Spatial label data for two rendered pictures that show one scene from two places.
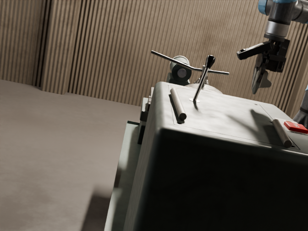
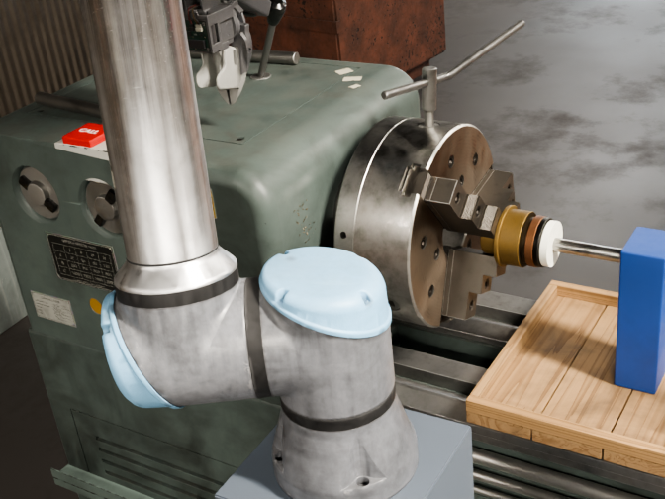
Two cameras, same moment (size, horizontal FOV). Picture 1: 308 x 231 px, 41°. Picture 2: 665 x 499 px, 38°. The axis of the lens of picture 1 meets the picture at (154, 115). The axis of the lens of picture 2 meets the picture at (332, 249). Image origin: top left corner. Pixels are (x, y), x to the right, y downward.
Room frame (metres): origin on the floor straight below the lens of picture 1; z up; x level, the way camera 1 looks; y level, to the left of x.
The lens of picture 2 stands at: (2.36, -1.32, 1.77)
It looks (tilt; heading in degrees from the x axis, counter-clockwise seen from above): 29 degrees down; 128
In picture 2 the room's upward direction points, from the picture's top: 7 degrees counter-clockwise
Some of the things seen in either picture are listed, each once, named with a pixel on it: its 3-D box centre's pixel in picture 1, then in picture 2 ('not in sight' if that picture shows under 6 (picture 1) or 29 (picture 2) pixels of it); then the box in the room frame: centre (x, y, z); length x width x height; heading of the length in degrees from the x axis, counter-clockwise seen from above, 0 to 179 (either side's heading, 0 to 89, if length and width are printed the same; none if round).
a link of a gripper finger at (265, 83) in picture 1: (263, 83); (211, 76); (1.42, -0.35, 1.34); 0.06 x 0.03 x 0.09; 94
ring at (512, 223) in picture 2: not in sight; (517, 238); (1.82, -0.18, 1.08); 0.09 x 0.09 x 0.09; 4
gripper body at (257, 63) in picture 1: (272, 53); (205, 5); (1.44, -0.35, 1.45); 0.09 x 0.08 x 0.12; 94
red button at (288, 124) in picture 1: (295, 128); (90, 137); (1.24, -0.44, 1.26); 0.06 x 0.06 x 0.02; 4
